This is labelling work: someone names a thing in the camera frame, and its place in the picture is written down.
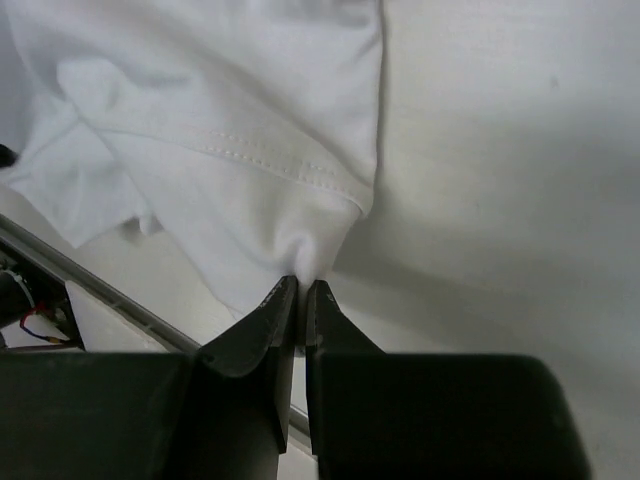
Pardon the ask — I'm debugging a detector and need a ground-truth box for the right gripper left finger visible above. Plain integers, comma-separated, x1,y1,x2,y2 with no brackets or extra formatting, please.
197,276,298,453

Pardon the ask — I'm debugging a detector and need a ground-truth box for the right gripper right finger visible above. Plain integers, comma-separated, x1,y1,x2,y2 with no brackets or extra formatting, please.
305,281,386,455

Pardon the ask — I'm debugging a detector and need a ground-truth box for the white fabric skirt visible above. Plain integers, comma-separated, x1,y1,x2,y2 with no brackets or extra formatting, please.
1,1,383,315

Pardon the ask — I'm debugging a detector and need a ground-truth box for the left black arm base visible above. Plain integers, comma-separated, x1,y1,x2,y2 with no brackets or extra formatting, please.
1,240,84,353

